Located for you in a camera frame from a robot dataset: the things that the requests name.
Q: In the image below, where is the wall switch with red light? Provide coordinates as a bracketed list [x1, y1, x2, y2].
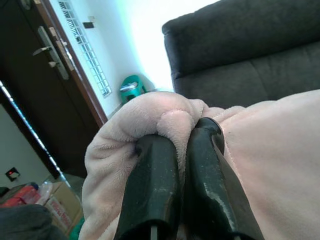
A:
[5, 166, 22, 182]

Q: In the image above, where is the dark wooden door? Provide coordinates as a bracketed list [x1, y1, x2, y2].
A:
[0, 0, 109, 179]

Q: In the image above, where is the green plastic basket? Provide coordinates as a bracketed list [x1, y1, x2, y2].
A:
[68, 216, 86, 240]

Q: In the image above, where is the pink plush pillow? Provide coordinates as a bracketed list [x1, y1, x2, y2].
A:
[78, 90, 320, 240]

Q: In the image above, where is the red packet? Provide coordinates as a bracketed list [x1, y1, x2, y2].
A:
[0, 183, 42, 209]

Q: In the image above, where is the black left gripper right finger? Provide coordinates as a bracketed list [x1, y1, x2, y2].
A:
[181, 116, 264, 240]

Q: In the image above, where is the cardboard box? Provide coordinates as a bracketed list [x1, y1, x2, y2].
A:
[41, 180, 85, 238]

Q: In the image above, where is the clear plastic bag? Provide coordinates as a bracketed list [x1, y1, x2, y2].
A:
[36, 179, 55, 201]

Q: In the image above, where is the green plastic stool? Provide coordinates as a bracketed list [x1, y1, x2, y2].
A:
[118, 74, 154, 104]

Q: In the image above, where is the dark brown fabric sofa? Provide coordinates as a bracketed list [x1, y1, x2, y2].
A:
[161, 0, 320, 110]

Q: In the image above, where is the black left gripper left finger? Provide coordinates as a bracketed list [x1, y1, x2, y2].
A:
[118, 134, 182, 240]

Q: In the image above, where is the white window grille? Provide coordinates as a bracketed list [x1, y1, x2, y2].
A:
[57, 0, 112, 97]

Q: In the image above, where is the silver door handle plate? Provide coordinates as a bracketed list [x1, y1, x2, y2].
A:
[33, 25, 70, 81]

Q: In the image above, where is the dark brown armchair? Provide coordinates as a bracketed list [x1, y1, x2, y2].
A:
[0, 203, 69, 240]

